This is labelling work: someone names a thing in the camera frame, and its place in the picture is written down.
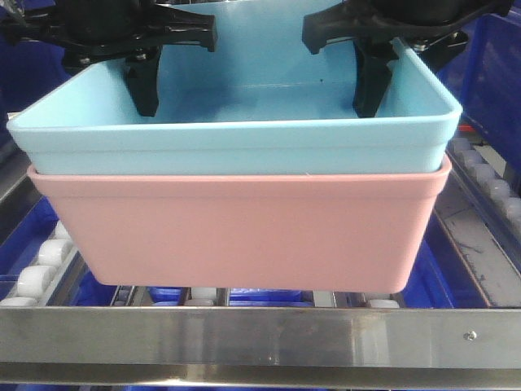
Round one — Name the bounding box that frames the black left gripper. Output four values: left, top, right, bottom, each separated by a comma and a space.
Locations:
1, 1, 217, 116

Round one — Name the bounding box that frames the white roller track left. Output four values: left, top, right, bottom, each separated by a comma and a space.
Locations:
1, 220, 77, 307

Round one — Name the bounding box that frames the stainless steel shelf frame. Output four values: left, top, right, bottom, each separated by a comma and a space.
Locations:
1, 279, 520, 389

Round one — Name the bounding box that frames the pink plastic box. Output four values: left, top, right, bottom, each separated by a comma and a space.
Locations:
28, 159, 452, 293

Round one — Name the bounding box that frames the blue crate lower shelf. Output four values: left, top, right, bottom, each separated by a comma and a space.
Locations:
1, 198, 485, 309

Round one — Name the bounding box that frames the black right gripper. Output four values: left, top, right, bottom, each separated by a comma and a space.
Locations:
302, 1, 513, 118

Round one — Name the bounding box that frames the white roller track right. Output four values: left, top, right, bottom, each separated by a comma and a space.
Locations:
449, 138, 520, 235

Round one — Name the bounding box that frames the blue crate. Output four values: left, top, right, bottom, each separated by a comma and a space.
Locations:
438, 7, 520, 170
1, 8, 68, 159

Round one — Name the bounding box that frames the white roller track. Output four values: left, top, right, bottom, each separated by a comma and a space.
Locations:
449, 138, 520, 235
1, 220, 77, 307
366, 299, 400, 309

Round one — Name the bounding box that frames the light blue plastic box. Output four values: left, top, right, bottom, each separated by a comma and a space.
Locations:
7, 1, 462, 175

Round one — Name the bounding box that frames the white roller track middle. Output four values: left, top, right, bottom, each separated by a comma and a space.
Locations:
366, 299, 400, 309

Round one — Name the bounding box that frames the blue crate far right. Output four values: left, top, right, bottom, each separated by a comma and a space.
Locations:
438, 7, 520, 170

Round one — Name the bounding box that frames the blue crate far left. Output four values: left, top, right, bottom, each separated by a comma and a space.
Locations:
1, 8, 68, 159

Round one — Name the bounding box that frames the steel divider rail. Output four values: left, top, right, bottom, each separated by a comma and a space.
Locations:
434, 174, 520, 309

